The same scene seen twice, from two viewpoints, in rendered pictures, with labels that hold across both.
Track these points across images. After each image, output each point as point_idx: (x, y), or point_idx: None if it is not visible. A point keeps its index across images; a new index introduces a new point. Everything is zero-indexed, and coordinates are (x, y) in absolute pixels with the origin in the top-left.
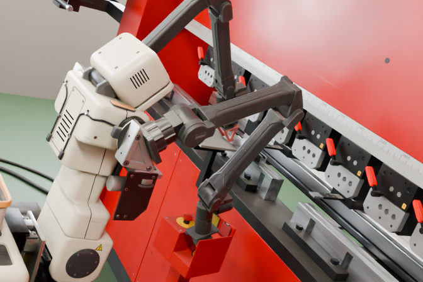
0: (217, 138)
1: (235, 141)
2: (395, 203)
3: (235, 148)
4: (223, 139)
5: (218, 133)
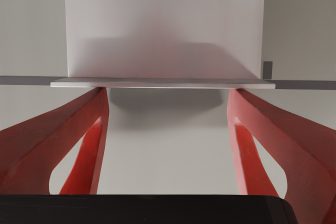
0: (164, 185)
1: None
2: None
3: (331, 98)
4: (157, 118)
5: (17, 93)
